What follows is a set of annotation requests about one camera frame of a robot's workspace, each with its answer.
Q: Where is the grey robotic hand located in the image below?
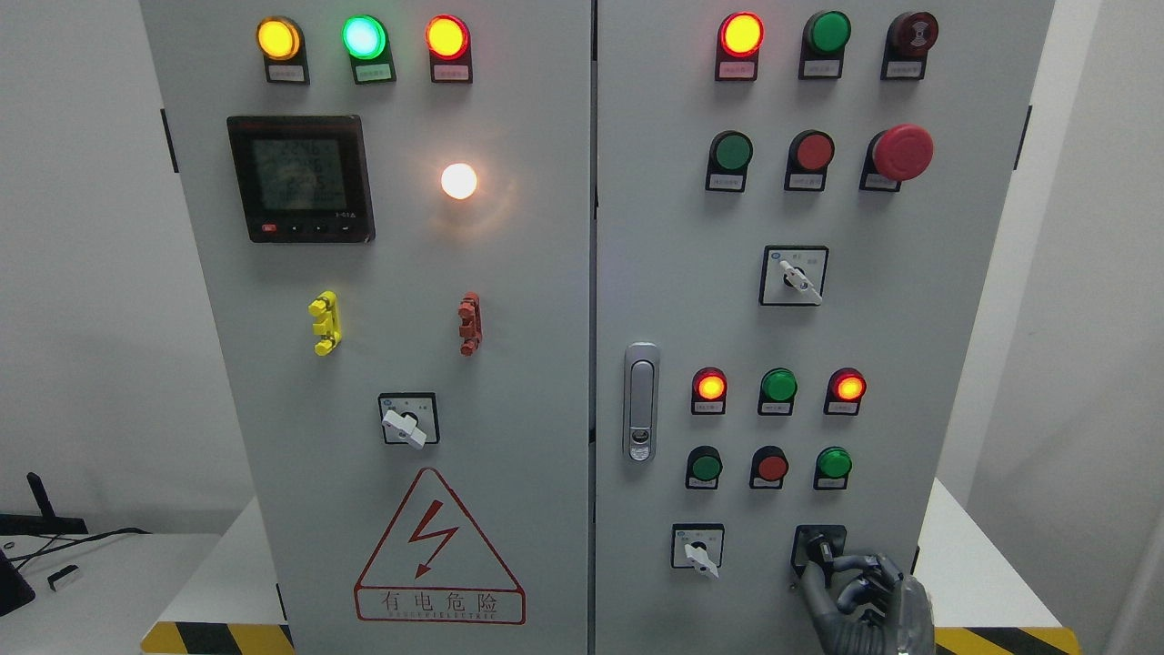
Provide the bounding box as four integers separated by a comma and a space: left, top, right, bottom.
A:
799, 554, 937, 654

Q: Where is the black rotary knob switch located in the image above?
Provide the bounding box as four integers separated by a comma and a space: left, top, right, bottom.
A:
790, 525, 849, 589

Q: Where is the green lamp lower right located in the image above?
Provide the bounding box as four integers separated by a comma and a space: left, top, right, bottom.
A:
812, 444, 856, 490

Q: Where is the red push button lower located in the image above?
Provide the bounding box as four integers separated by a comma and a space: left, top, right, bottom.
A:
748, 444, 789, 489

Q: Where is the red push button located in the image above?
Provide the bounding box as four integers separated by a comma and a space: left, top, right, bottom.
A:
748, 444, 789, 489
783, 129, 836, 192

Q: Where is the red lamp middle right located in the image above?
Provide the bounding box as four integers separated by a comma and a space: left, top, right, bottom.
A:
823, 368, 868, 417

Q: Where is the green push button lower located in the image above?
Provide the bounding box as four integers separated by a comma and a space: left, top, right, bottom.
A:
684, 444, 723, 489

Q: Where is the green push button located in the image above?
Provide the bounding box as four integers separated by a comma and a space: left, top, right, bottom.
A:
704, 130, 754, 192
684, 444, 723, 489

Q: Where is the green lamp middle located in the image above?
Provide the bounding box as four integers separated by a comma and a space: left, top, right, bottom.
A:
757, 368, 799, 417

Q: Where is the lit red lamp middle left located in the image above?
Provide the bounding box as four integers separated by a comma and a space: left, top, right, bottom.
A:
690, 368, 728, 415

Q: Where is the grey electrical control cabinet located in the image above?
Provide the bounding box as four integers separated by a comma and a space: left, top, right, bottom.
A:
141, 1, 1053, 654

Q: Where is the red electric hazard warning sticker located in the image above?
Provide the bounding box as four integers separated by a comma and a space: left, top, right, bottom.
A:
353, 467, 527, 625

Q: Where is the red mushroom emergency stop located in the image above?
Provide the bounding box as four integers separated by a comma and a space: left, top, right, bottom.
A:
859, 123, 934, 192

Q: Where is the red push button upper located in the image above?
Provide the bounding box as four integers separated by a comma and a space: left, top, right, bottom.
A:
783, 129, 836, 192

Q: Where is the green push button upper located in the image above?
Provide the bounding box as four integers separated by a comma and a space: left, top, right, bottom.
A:
704, 130, 754, 192

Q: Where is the red terminal clip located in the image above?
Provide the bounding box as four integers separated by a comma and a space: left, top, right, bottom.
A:
457, 293, 483, 357

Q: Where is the green lamp right top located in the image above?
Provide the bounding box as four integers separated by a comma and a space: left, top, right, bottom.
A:
799, 10, 852, 80

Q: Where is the dark red buzzer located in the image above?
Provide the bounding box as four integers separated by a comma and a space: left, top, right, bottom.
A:
880, 10, 939, 80

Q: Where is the lit red lamp right top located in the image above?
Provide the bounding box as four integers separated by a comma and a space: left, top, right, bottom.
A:
715, 10, 765, 81

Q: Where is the glowing white round lamp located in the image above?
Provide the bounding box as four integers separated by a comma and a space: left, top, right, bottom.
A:
440, 162, 480, 202

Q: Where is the yellow terminal clip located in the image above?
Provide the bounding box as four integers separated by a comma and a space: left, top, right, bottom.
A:
307, 290, 342, 357

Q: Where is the white platform with hazard stripes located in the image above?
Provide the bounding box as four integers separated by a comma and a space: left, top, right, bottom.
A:
140, 482, 1080, 654

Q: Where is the lit red lamp left door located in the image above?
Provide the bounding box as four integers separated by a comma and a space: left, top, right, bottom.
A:
425, 14, 473, 84

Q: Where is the black digital power meter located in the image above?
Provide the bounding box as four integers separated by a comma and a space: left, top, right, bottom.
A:
227, 115, 376, 242

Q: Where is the lit green indicator lamp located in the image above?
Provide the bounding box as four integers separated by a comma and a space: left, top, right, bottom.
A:
341, 14, 396, 86

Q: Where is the small black white adapter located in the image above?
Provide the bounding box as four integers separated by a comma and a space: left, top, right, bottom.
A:
47, 564, 81, 592

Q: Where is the yellow indicator lamp top left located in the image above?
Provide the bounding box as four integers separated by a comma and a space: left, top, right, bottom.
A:
256, 15, 308, 86

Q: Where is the black object at left edge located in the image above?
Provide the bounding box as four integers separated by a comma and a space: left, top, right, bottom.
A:
0, 551, 36, 617

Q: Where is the black device with antenna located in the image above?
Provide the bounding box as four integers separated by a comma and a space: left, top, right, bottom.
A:
0, 472, 90, 536

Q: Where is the white selector switch lower right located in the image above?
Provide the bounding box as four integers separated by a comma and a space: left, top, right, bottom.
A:
672, 522, 725, 581

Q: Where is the white selector switch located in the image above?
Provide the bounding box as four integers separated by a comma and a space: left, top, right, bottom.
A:
672, 522, 725, 581
759, 245, 830, 307

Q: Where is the silver door lock handle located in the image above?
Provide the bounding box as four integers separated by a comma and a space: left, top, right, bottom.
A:
622, 341, 658, 463

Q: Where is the white selector switch upper right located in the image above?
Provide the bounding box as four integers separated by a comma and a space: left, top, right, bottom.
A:
759, 245, 830, 307

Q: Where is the white selector switch left door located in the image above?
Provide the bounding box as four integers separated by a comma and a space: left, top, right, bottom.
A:
377, 391, 441, 450

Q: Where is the black cable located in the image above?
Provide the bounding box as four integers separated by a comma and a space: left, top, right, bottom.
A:
0, 528, 151, 574

